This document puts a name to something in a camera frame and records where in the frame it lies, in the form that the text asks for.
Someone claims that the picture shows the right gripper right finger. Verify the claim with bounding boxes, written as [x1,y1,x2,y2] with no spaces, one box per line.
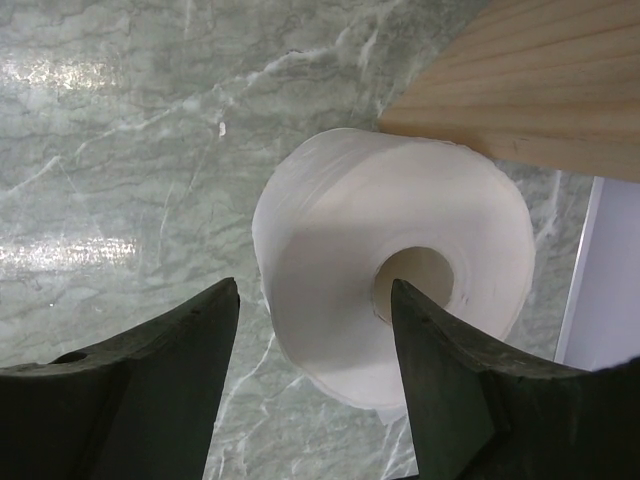
[391,280,639,479]

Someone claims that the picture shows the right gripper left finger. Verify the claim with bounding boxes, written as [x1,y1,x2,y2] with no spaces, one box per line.
[1,278,240,479]

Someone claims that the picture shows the white paper roll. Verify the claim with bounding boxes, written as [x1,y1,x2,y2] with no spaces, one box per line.
[252,128,536,424]

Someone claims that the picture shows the wooden two-tier shelf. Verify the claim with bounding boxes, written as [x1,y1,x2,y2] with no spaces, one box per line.
[378,1,639,182]

